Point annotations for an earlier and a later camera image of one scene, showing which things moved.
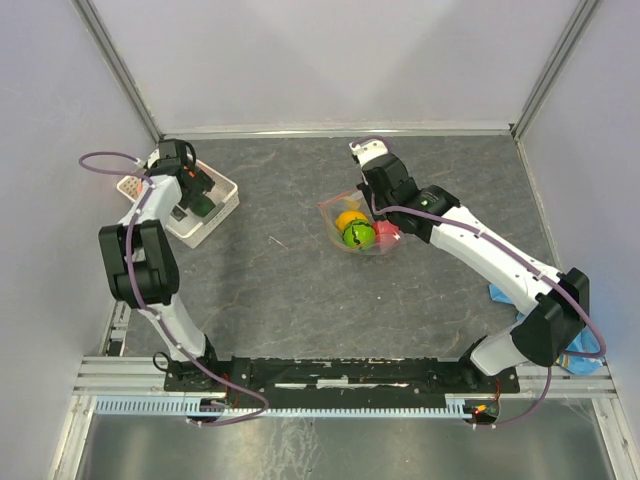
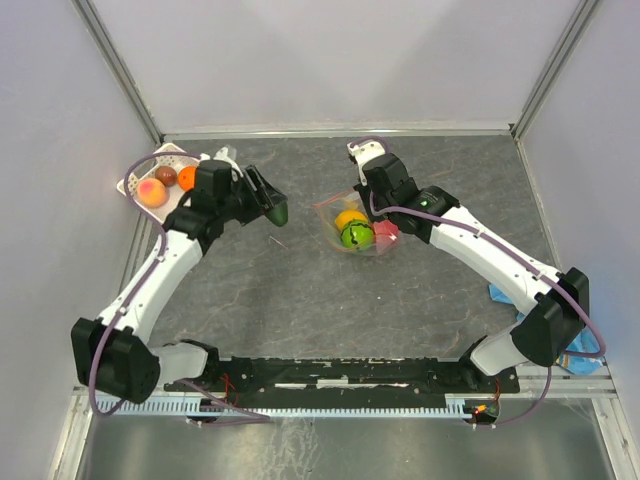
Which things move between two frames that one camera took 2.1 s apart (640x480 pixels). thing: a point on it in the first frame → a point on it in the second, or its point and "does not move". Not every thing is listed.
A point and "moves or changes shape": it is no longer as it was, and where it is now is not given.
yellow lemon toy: (346, 217) does not move
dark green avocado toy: (202, 205) moves or changes shape
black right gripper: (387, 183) does not move
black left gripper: (190, 166) → (266, 193)
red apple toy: (386, 233) does not move
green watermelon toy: (359, 234) does not move
